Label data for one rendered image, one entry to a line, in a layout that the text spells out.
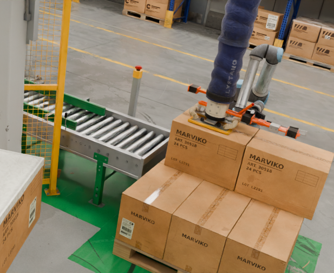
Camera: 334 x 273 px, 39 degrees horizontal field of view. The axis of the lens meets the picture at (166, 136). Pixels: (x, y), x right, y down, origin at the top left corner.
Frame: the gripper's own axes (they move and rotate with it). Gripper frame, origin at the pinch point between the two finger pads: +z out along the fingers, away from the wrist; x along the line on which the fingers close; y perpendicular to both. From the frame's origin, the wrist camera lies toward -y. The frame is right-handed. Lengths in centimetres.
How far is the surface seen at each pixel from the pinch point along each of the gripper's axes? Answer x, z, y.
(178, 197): -53, 57, 25
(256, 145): -13.1, 14.7, -12.4
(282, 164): -18.1, 20.7, -34.7
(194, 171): -49, 21, 29
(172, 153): -40, 20, 49
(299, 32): -44, -710, 72
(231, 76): 29.9, 7.2, 20.0
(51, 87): -8, 47, 149
